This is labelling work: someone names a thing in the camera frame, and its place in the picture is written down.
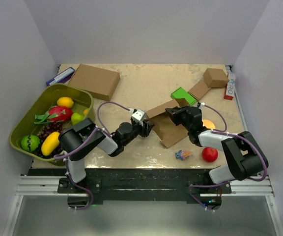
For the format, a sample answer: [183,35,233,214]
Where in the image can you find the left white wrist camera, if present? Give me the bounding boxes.
[131,109,146,125]

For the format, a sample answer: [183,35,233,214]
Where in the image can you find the green pear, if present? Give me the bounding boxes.
[71,112,84,125]

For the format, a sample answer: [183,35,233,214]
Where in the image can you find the black base frame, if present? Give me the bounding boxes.
[28,169,231,210]

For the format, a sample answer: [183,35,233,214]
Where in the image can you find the red apple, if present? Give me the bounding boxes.
[201,147,218,163]

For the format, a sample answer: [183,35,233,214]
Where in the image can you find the red dragon fruit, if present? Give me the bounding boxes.
[34,106,73,124]

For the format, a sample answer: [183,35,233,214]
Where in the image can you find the red white box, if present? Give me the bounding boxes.
[224,72,236,100]

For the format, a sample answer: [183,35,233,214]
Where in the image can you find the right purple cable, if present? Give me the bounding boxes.
[187,104,269,212]

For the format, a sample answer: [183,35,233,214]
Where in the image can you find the olive green plastic bin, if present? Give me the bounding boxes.
[9,84,95,166]

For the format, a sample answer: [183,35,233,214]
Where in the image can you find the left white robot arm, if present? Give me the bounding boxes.
[54,118,154,193]

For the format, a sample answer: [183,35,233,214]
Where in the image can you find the small colourful toy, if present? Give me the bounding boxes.
[175,150,192,160]

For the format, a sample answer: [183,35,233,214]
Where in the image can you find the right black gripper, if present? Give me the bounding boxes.
[164,106,192,132]

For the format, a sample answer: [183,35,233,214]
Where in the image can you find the yellow mango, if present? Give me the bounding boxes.
[41,131,60,156]

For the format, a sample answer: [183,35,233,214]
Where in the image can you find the brown cardboard box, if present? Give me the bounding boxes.
[146,100,188,148]

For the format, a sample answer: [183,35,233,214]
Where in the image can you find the large flat cardboard box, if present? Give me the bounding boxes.
[69,64,120,101]

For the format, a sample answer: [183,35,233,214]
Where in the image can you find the flat small cardboard box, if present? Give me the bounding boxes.
[188,80,211,101]

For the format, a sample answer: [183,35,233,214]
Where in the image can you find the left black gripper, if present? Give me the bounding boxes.
[122,118,154,146]

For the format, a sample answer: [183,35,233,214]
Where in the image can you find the dark purple grapes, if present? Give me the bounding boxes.
[37,123,63,159]

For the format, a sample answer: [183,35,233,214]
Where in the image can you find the purple white box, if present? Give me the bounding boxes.
[46,67,75,86]

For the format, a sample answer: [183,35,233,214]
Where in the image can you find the yellow lemon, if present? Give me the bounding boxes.
[57,96,74,108]

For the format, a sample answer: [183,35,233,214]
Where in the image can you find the green round fruit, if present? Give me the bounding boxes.
[21,135,40,152]

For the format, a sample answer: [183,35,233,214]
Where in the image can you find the green flat box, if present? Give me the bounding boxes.
[170,87,197,107]

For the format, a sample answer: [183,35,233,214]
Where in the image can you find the small cardboard cube box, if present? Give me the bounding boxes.
[203,68,229,89]

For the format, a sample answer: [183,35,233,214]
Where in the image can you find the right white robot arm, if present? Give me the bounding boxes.
[166,106,269,193]

